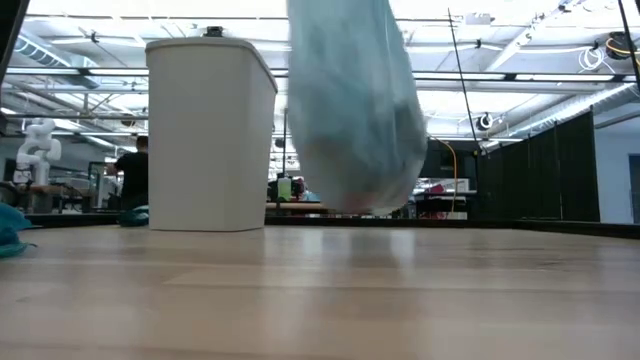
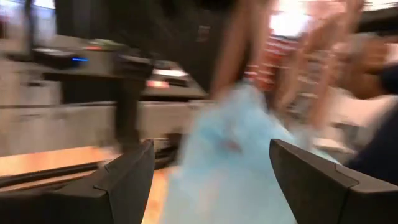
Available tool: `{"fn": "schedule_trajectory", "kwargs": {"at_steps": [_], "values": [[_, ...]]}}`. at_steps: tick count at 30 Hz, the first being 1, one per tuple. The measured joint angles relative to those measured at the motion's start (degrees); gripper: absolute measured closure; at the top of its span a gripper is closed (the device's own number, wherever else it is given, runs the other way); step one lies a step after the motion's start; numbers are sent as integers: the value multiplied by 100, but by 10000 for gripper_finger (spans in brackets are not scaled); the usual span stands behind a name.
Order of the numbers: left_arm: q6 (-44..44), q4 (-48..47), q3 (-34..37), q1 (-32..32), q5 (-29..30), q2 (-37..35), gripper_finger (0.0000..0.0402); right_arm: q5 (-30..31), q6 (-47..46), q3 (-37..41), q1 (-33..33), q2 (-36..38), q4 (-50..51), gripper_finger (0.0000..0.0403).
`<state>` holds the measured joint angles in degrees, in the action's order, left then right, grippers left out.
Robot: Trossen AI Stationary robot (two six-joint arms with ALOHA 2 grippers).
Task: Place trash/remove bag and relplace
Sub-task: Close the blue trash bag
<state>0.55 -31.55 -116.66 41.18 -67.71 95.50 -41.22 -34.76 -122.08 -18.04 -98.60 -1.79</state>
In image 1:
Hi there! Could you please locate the light blue trash bag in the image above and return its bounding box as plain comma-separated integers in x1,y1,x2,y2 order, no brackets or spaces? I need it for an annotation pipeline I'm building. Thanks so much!
285,0,430,217

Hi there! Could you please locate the white plastic trash bin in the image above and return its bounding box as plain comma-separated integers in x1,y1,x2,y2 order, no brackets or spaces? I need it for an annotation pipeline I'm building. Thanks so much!
144,36,279,233

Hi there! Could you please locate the large teal cloth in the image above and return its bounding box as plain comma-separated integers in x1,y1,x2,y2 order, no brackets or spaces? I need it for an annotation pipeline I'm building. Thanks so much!
0,201,37,260

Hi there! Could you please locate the white plastic bottle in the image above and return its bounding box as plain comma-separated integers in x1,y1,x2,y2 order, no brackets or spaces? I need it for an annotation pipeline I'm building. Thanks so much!
276,174,293,203

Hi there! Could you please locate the workbench with dark equipment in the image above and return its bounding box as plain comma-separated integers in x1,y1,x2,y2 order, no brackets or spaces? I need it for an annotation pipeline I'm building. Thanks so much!
264,177,331,216

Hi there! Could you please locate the white box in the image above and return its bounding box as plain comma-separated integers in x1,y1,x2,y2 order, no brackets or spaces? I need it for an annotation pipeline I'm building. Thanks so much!
414,177,471,195

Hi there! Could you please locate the person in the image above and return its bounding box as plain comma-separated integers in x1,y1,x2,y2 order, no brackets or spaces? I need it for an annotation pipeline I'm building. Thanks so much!
106,134,150,212

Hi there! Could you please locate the small teal cloth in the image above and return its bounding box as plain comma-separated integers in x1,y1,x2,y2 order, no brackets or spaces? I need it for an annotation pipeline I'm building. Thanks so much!
118,203,151,228

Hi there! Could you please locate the black rig light bar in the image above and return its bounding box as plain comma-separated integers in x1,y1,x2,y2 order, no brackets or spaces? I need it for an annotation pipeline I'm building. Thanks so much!
4,66,640,84

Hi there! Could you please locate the wooden workbench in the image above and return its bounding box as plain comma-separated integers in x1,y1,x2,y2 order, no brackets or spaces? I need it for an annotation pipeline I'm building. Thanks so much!
0,182,99,215

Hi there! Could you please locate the blue door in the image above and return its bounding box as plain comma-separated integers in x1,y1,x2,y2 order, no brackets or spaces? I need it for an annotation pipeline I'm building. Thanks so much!
627,153,640,225

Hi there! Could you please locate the black gantry frame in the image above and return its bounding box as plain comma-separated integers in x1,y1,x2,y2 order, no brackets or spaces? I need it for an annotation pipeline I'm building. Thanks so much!
281,107,291,177

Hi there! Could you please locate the hanging yellow cable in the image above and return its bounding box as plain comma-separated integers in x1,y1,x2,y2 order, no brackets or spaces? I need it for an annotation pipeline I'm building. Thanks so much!
431,136,459,215

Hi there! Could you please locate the black aluminium rig frame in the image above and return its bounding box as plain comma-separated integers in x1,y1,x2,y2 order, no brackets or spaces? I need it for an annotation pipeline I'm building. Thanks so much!
22,212,640,240

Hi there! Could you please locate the black partition wall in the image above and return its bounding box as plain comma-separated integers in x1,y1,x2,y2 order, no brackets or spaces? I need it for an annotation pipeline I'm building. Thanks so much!
474,108,601,224

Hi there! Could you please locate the silver ventilation duct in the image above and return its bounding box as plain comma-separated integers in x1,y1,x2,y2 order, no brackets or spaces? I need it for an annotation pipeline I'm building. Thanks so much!
502,82,640,140
13,34,101,91

